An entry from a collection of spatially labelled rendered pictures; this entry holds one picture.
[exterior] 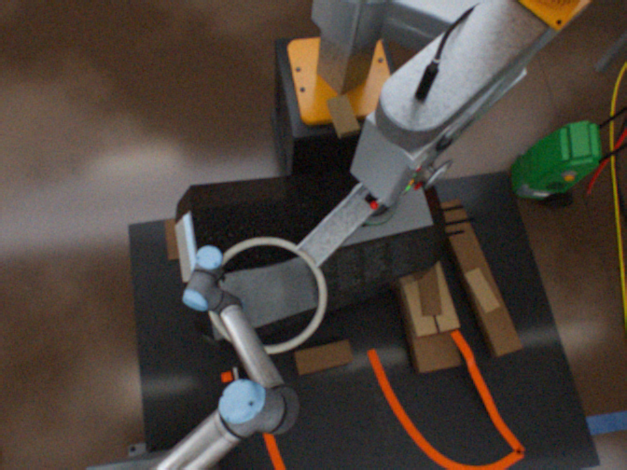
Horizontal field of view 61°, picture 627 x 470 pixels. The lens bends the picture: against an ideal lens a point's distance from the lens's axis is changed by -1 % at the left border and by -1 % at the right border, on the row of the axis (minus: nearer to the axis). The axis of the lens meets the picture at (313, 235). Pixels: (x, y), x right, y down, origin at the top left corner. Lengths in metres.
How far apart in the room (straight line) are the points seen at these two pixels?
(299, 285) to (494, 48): 1.26
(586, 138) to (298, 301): 1.84
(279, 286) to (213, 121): 1.51
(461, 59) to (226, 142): 2.00
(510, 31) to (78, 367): 2.64
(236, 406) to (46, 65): 3.05
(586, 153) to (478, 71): 1.55
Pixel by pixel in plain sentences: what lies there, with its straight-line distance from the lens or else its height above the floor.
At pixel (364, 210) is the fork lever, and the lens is 2.29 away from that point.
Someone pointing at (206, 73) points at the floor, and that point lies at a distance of 3.79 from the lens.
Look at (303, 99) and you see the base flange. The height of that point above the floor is 0.78.
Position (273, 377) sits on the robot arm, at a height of 1.38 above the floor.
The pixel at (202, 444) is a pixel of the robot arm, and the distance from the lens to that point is 1.58.
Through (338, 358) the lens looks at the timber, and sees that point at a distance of 2.95.
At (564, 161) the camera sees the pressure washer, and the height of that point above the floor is 0.48.
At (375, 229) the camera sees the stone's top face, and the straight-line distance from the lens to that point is 2.43.
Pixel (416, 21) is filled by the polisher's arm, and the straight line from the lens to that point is 2.27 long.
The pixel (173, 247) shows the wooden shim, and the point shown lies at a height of 0.03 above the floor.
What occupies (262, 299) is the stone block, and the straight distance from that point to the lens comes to 2.42.
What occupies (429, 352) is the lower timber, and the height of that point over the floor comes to 0.12.
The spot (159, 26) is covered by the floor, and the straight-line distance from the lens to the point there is 4.07.
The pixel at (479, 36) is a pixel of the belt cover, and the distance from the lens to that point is 1.91.
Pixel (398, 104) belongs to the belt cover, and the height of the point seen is 1.68.
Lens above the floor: 3.05
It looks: 71 degrees down
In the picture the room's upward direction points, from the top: 12 degrees clockwise
